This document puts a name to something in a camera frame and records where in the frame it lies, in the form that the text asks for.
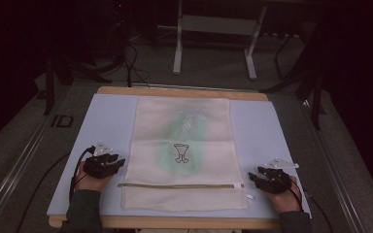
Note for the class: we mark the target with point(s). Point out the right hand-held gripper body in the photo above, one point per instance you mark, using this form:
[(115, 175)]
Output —
[(277, 181)]

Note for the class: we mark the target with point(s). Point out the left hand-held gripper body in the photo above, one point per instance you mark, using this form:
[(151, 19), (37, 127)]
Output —
[(98, 166)]

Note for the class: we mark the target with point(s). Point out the white mesh laundry bag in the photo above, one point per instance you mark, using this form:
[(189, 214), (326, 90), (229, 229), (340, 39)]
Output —
[(181, 197)]

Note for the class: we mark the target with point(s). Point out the person's left hand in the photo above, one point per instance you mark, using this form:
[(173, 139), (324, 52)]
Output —
[(90, 183)]

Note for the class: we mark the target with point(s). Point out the person's right hand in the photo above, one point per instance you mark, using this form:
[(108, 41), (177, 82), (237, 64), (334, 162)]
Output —
[(286, 199)]

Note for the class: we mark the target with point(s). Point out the small white tag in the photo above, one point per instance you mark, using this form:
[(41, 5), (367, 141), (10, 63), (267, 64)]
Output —
[(250, 196)]

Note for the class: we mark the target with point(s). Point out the light blue mat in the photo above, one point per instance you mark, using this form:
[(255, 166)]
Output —
[(110, 123)]

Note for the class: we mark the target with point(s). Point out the green garment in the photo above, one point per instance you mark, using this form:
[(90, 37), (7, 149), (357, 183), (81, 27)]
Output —
[(166, 158)]

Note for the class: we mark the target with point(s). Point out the wooden table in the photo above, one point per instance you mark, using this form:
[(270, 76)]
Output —
[(175, 91)]

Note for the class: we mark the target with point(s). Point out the black metal stand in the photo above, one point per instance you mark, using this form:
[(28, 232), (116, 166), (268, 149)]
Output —
[(49, 87), (317, 97)]

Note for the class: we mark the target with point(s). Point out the white metal stand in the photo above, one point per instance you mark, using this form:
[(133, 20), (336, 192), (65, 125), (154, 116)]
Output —
[(217, 25)]

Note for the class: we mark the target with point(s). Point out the black rectangular floor frame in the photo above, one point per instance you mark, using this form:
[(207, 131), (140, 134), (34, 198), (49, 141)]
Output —
[(62, 121)]

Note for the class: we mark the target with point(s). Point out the metal floor rail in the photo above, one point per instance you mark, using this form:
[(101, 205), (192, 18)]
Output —
[(336, 174), (16, 171)]

